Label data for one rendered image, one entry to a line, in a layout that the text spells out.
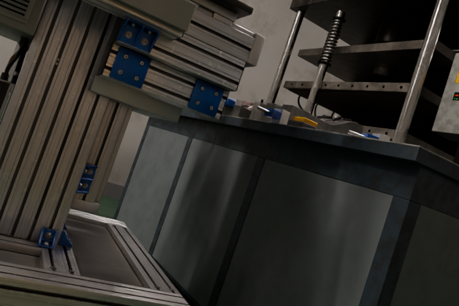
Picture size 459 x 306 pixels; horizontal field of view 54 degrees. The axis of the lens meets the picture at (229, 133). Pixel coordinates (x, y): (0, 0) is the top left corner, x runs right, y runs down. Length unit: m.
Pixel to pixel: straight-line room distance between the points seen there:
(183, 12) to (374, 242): 0.75
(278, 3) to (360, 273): 3.66
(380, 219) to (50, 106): 0.94
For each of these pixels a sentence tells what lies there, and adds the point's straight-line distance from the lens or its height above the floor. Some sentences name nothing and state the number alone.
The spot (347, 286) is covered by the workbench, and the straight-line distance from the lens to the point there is 1.27.
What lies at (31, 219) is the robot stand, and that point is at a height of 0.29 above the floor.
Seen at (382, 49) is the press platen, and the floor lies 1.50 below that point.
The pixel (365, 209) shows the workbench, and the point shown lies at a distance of 1.27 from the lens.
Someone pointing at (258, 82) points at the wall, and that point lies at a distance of 4.43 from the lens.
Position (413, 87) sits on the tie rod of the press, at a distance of 2.33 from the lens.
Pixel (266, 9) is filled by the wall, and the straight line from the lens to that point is 4.54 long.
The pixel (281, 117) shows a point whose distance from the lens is 1.59.
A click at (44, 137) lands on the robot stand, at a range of 1.35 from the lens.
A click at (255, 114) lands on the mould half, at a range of 1.83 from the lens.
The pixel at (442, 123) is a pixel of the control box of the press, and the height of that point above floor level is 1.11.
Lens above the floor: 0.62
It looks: 3 degrees up
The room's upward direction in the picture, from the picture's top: 19 degrees clockwise
